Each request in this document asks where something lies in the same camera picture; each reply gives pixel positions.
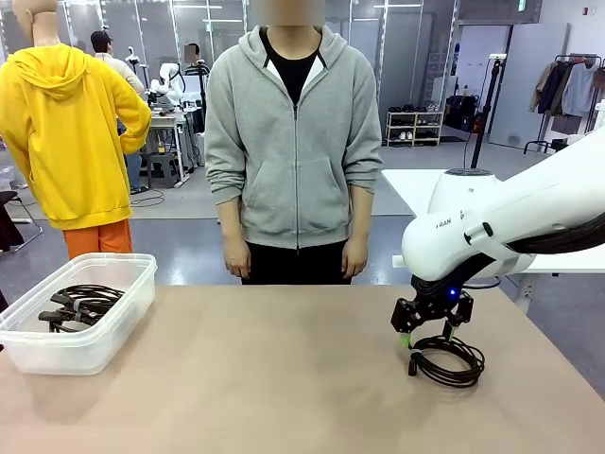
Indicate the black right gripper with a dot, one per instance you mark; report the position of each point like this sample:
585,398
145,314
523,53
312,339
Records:
437,295

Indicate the person's right forearm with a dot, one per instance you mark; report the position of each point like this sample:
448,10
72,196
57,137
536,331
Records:
232,222

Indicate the person's left forearm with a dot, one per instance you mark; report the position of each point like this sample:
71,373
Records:
361,215

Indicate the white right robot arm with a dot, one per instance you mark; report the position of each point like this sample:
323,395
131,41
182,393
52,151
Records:
472,236

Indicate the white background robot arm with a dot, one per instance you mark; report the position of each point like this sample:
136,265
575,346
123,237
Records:
166,73

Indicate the person's left hand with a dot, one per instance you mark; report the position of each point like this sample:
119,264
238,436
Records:
354,257

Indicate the person's right hand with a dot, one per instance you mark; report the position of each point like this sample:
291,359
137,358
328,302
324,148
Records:
237,259

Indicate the large white table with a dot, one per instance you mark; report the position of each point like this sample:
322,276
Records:
411,189

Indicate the black trousers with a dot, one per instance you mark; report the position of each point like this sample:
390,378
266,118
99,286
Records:
293,267

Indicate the white shoe rack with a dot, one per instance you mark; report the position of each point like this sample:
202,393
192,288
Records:
416,127

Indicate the black tripod pole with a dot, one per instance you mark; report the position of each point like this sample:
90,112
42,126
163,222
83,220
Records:
482,132

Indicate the black bags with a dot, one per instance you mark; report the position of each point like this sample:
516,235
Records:
461,113

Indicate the black utility cart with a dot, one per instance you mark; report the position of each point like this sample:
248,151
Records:
562,144

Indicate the gray zip hoodie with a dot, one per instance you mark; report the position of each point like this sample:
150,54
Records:
269,156

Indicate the clothes rack with garments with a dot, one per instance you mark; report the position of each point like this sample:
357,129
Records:
567,90

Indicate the gray step stool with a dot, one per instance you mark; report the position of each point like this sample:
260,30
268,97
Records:
160,170

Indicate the background workbench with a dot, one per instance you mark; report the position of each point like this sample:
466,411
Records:
163,120

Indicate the orange shorts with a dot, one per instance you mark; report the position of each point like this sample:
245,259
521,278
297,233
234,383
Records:
99,239

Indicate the person in striped shirt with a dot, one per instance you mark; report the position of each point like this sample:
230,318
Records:
191,57

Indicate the clear plastic storage box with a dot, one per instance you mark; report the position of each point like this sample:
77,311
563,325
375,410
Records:
71,350

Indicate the yellow hoodie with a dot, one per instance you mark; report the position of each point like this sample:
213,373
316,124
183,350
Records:
71,137

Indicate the man in black cap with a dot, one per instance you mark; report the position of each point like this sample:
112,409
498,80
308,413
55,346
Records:
101,41

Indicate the black chair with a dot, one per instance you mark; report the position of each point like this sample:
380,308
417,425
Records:
9,227

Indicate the pale mannequin head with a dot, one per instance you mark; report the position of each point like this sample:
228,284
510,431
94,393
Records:
45,23

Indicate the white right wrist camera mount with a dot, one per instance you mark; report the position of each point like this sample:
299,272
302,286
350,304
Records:
398,261

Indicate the white camera stand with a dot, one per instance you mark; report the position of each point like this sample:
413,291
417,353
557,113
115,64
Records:
132,57

